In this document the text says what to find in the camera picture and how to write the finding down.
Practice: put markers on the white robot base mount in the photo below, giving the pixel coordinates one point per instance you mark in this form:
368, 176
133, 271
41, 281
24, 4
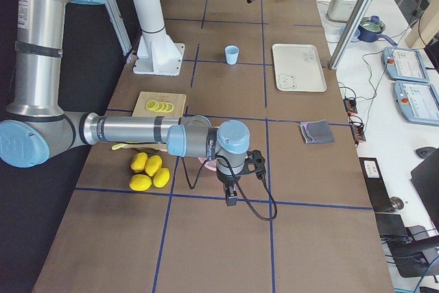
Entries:
157, 54

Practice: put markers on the blue pot with lid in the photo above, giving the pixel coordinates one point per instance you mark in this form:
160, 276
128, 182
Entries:
371, 29

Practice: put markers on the cream bear serving tray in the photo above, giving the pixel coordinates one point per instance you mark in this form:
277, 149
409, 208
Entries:
297, 68

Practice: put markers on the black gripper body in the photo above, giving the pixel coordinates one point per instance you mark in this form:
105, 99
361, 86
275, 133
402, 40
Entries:
226, 180

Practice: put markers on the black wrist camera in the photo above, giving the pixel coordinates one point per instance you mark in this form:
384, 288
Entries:
255, 163

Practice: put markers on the yellow plastic knife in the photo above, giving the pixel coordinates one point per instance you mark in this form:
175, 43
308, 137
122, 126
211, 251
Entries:
119, 146

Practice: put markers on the wooden cutting board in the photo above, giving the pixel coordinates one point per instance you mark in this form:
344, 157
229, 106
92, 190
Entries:
178, 100

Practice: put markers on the lemon slices row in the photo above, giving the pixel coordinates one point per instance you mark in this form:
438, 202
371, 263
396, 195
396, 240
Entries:
159, 106

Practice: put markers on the lower teach pendant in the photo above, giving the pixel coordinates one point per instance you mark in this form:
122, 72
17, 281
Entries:
418, 102

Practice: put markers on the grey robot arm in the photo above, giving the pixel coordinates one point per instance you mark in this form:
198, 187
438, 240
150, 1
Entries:
89, 79

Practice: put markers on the white toaster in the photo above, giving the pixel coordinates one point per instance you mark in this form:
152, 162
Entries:
340, 10

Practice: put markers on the teach pendant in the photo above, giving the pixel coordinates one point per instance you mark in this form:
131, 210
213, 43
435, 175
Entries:
404, 64
418, 102

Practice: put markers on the grey folded cloth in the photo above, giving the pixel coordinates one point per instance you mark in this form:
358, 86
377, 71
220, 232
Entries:
316, 132

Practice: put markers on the light blue plastic cup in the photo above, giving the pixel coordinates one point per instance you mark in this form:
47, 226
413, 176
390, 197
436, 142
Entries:
231, 54

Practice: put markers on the aluminium frame post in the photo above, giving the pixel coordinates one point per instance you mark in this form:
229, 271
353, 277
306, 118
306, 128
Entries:
352, 24

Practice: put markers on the upper teach pendant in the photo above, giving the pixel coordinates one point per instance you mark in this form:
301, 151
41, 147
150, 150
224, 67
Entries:
404, 64

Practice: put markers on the pink bowl of ice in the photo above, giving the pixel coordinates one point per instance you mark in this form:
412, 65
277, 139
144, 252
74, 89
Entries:
210, 165

